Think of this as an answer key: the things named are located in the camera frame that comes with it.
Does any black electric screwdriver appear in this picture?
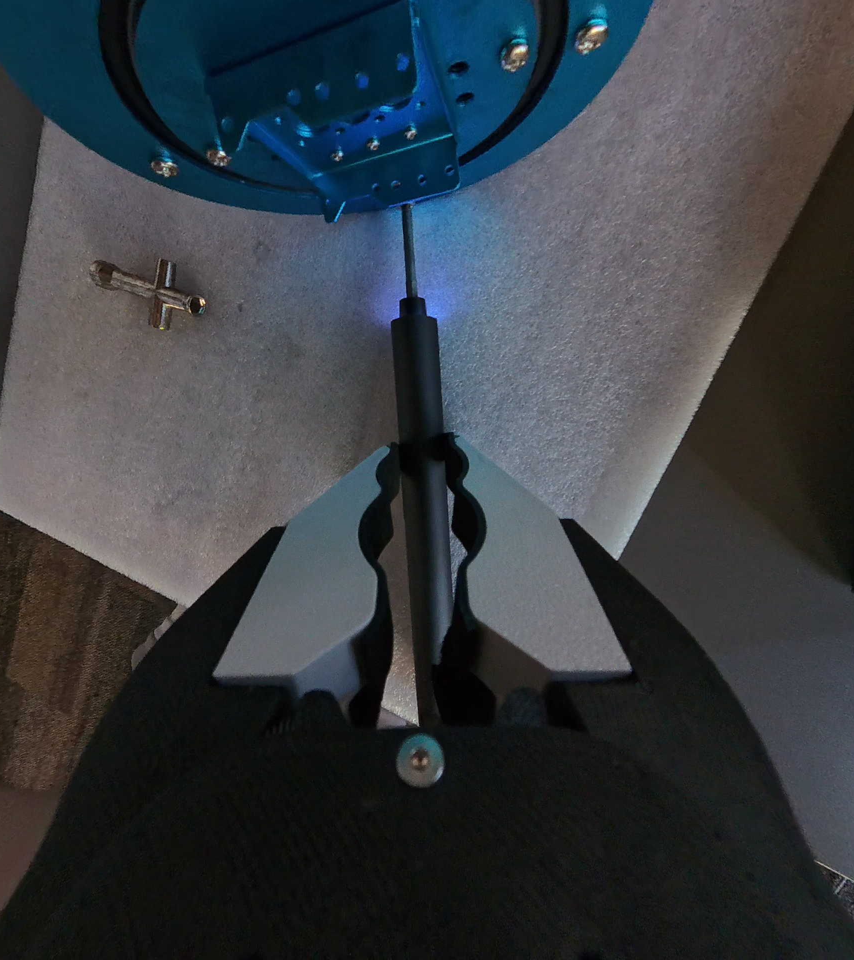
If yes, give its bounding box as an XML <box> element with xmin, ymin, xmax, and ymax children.
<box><xmin>389</xmin><ymin>202</ymin><xmax>454</xmax><ymax>729</ymax></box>

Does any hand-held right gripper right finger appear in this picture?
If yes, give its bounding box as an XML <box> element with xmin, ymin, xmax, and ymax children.
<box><xmin>430</xmin><ymin>432</ymin><xmax>634</xmax><ymax>727</ymax></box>

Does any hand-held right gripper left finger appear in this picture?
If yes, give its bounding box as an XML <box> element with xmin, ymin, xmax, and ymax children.
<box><xmin>211</xmin><ymin>442</ymin><xmax>404</xmax><ymax>729</ymax></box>

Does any white foam mat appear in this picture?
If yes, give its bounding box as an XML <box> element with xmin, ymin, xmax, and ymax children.
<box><xmin>0</xmin><ymin>0</ymin><xmax>854</xmax><ymax>725</ymax></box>

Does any blue round metal turntable base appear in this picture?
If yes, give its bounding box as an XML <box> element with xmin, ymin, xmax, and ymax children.
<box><xmin>0</xmin><ymin>0</ymin><xmax>657</xmax><ymax>225</ymax></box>

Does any metal cross wrench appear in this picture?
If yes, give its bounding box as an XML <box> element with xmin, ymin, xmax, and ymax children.
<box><xmin>89</xmin><ymin>257</ymin><xmax>209</xmax><ymax>331</ymax></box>

